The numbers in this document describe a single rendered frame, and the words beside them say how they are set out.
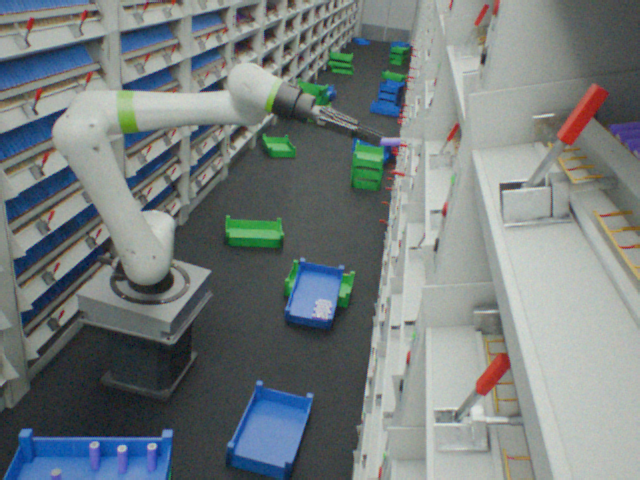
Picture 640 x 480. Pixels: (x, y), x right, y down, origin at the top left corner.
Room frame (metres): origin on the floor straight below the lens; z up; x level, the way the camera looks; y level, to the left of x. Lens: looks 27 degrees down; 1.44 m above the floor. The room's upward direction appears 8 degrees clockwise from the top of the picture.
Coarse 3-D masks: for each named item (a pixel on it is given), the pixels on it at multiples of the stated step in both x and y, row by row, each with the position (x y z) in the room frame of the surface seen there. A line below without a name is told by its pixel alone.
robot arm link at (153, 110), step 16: (144, 96) 1.51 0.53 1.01; (160, 96) 1.52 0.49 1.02; (176, 96) 1.53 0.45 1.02; (192, 96) 1.54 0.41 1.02; (208, 96) 1.55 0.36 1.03; (224, 96) 1.55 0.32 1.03; (144, 112) 1.48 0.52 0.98; (160, 112) 1.50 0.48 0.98; (176, 112) 1.51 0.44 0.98; (192, 112) 1.52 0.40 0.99; (208, 112) 1.53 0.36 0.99; (224, 112) 1.53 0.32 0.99; (240, 112) 1.52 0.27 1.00; (256, 112) 1.52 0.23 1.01; (144, 128) 1.50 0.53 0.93; (160, 128) 1.52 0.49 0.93
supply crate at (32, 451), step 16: (32, 432) 0.83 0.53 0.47; (32, 448) 0.82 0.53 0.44; (48, 448) 0.83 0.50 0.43; (64, 448) 0.83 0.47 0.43; (80, 448) 0.84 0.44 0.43; (112, 448) 0.85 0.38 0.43; (128, 448) 0.86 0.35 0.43; (144, 448) 0.86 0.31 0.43; (160, 448) 0.87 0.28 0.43; (16, 464) 0.78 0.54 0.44; (32, 464) 0.81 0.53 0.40; (48, 464) 0.81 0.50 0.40; (64, 464) 0.81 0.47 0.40; (80, 464) 0.82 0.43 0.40; (112, 464) 0.83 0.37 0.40; (128, 464) 0.84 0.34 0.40; (144, 464) 0.84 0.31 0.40; (160, 464) 0.85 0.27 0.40
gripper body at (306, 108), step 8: (304, 96) 1.46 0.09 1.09; (312, 96) 1.47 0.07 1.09; (304, 104) 1.44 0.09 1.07; (312, 104) 1.45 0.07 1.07; (296, 112) 1.44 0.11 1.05; (304, 112) 1.44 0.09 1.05; (312, 112) 1.44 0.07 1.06; (320, 112) 1.45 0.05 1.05; (296, 120) 1.46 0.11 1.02; (304, 120) 1.45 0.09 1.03; (312, 120) 1.44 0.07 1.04
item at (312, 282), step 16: (304, 272) 2.23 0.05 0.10; (320, 272) 2.24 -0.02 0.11; (336, 272) 2.22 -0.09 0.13; (304, 288) 2.14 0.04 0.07; (320, 288) 2.15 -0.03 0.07; (336, 288) 2.16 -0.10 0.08; (288, 304) 2.00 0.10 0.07; (304, 304) 2.06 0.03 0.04; (288, 320) 1.97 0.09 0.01; (304, 320) 1.95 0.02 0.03; (320, 320) 1.94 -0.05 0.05
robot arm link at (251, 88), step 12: (240, 72) 1.46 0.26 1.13; (252, 72) 1.46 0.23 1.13; (264, 72) 1.48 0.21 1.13; (228, 84) 1.47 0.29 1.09; (240, 84) 1.44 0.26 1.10; (252, 84) 1.45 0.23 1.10; (264, 84) 1.45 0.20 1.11; (276, 84) 1.46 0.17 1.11; (240, 96) 1.45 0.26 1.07; (252, 96) 1.44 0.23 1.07; (264, 96) 1.44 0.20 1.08; (240, 108) 1.50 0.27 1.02; (252, 108) 1.49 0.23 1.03; (264, 108) 1.46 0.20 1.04
